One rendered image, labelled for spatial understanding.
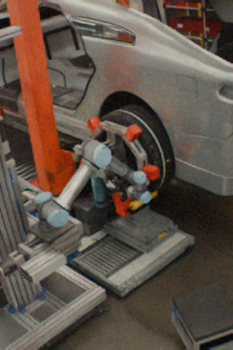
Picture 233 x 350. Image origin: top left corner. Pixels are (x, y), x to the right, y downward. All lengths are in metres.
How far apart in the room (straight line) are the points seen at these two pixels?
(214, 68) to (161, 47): 0.44
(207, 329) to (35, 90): 2.03
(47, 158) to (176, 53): 1.32
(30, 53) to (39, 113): 0.48
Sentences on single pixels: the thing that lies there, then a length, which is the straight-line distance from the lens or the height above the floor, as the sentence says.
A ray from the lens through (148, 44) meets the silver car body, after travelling 3.21.
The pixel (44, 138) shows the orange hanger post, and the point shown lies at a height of 1.03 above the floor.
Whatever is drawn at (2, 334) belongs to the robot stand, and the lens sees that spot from 3.22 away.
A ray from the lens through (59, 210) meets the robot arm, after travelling 2.71.
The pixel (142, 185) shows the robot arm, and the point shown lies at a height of 0.94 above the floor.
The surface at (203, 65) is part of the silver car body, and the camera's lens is 2.92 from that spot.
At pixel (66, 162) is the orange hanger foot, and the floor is 0.73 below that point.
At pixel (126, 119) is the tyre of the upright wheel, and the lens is 3.37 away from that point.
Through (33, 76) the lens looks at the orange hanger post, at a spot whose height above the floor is 1.54.
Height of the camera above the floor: 2.50
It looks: 30 degrees down
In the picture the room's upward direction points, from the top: 7 degrees counter-clockwise
